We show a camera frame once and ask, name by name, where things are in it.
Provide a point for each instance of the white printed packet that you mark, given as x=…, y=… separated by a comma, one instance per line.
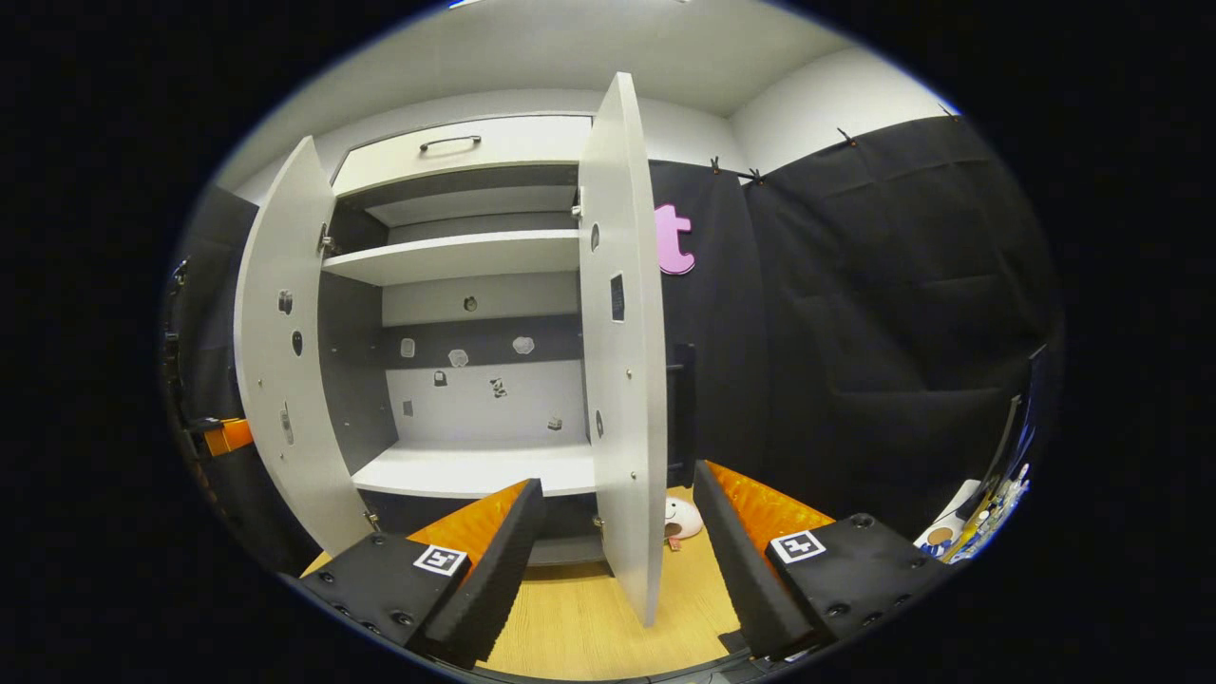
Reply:
x=940, y=534

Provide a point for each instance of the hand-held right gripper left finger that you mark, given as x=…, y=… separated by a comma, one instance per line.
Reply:
x=494, y=579

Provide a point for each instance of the pile of colourful small items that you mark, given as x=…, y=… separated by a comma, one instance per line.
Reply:
x=997, y=503

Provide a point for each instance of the pink white plush toy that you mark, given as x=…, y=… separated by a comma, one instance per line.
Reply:
x=684, y=518

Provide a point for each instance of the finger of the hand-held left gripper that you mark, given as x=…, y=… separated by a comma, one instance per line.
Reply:
x=233, y=437

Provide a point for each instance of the beige double-door shoe cabinet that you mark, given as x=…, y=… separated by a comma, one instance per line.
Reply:
x=475, y=256

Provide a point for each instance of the beige cabinet door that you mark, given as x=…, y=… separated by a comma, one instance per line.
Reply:
x=275, y=380
x=627, y=380

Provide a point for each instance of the beige cabinet drawer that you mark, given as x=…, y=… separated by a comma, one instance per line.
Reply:
x=513, y=142

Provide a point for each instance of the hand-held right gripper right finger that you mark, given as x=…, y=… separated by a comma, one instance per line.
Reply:
x=736, y=570

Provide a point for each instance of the black backdrop cloth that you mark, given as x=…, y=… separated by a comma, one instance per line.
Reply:
x=855, y=332

